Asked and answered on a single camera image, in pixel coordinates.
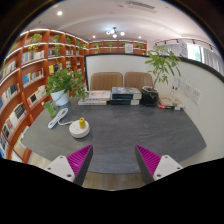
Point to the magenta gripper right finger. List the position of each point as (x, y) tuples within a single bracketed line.
[(154, 167)]

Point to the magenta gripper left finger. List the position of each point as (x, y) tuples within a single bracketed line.
[(73, 167)]

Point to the yellow charger plug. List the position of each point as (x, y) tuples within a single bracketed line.
[(82, 123)]

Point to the round white power strip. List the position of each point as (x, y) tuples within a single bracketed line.
[(77, 132)]

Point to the white book stack left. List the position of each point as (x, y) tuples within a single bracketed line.
[(96, 97)]

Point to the dark book stack middle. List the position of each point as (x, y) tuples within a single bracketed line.
[(125, 96)]

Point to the green plant in white pot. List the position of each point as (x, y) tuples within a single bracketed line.
[(62, 82)]

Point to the right brown chair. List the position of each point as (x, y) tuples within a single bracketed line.
[(137, 80)]

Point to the brown chair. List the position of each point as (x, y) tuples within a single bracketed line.
[(137, 80), (106, 80)]

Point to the left brown chair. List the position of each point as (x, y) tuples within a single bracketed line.
[(106, 80)]

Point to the white partition panel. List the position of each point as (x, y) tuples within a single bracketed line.
[(115, 62)]

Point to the tall plant in black pot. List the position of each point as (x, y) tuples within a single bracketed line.
[(161, 63)]

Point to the orange wooden bookshelf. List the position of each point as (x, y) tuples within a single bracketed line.
[(35, 54)]

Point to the ceiling chandelier lamp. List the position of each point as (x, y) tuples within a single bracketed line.
[(115, 33)]

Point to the book stack by wall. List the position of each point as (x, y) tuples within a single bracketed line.
[(165, 102)]

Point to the white wall socket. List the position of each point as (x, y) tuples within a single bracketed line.
[(196, 95)]

